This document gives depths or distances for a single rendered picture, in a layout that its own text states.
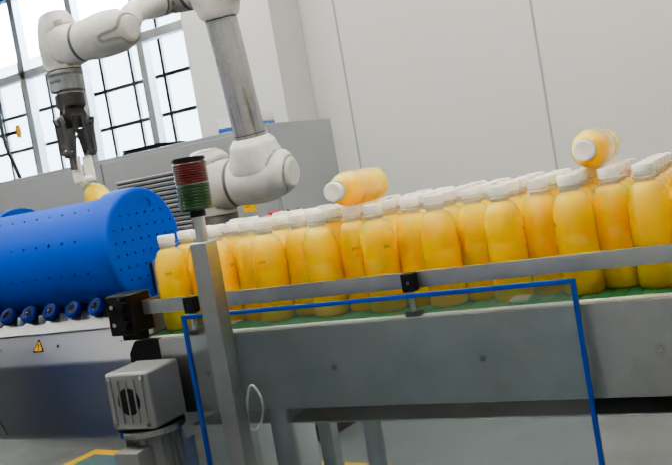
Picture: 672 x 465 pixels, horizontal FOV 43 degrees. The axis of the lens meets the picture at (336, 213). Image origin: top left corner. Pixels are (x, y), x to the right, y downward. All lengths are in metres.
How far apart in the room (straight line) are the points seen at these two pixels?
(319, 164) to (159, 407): 2.44
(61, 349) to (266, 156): 0.87
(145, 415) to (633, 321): 0.95
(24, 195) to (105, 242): 2.96
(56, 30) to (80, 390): 0.90
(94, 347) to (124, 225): 0.30
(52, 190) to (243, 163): 2.28
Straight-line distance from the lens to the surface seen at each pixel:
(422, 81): 4.81
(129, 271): 2.12
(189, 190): 1.60
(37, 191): 4.93
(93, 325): 2.18
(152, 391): 1.80
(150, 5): 2.68
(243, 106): 2.69
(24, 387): 2.38
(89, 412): 2.29
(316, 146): 4.09
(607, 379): 1.54
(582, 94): 4.48
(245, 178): 2.69
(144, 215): 2.19
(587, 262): 1.52
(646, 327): 1.51
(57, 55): 2.33
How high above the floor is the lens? 1.19
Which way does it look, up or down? 3 degrees down
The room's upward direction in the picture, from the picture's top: 10 degrees counter-clockwise
